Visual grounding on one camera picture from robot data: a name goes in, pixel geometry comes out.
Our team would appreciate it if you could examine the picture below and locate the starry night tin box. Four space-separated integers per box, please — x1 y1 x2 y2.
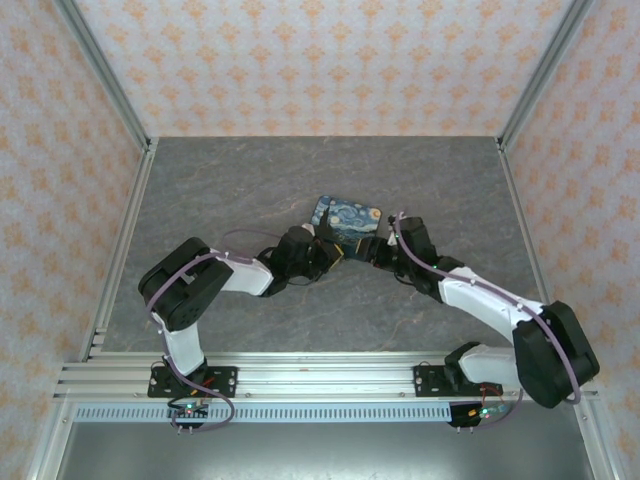
308 195 385 261

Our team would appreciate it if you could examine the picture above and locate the aluminium front beam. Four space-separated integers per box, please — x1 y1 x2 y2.
53 351 600 401

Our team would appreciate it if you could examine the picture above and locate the grey metal panel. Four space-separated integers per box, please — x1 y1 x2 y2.
54 422 596 480

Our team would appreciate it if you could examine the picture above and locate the aluminium table side rail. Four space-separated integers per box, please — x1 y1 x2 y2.
79 137 159 361
497 137 571 361

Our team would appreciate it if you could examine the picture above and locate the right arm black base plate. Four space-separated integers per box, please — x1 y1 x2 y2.
413 363 504 399

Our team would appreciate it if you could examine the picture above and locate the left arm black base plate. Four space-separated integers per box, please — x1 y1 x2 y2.
147 366 239 399

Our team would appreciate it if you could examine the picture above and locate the grey slotted cable duct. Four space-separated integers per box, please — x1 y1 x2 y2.
73 404 501 424

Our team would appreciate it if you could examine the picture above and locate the short aluminium frame post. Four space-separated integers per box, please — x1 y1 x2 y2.
572 399 619 480
27 399 76 480

